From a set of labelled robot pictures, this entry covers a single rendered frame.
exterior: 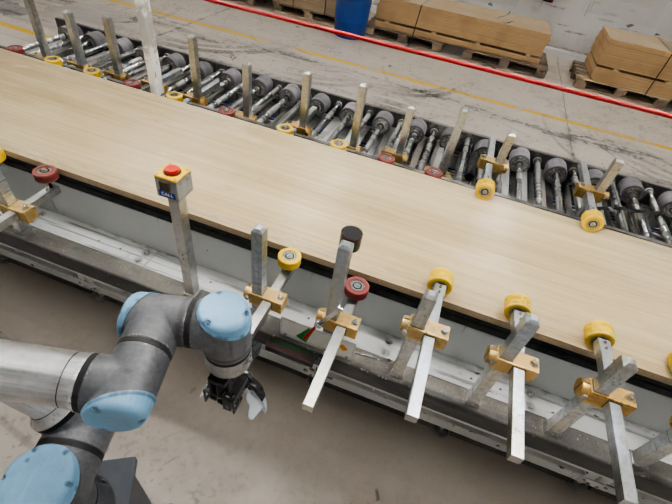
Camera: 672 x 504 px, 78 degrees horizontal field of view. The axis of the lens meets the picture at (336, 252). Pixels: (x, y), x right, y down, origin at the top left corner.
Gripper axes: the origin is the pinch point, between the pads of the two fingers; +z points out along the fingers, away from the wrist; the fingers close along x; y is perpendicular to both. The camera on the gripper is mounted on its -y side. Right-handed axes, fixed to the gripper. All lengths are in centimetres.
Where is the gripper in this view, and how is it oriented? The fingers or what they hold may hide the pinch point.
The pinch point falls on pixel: (237, 397)
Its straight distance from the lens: 106.7
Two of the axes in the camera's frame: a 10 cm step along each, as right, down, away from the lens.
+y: -3.4, 6.2, -7.1
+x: 9.3, 3.3, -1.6
